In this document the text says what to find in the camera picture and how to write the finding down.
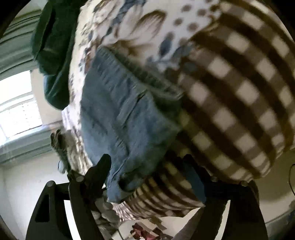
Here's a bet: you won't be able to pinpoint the blue denim jeans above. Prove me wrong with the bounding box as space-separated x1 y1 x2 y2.
80 47 183 203

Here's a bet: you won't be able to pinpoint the dark green plush blanket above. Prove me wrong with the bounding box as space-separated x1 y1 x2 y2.
31 1 86 111

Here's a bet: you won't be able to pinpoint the grey-green left curtain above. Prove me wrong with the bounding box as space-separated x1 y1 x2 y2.
1 122 62 165

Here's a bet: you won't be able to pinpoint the grey-green curtain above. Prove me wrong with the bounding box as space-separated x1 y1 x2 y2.
0 10 41 80
1 122 62 165

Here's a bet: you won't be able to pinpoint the grey-green right curtain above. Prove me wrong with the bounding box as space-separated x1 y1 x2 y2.
0 10 41 80

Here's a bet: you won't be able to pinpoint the floral checkered bed blanket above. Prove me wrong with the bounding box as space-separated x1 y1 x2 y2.
63 1 294 220

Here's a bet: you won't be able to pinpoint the grey folded towel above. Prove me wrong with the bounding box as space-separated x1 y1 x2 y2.
50 128 93 176

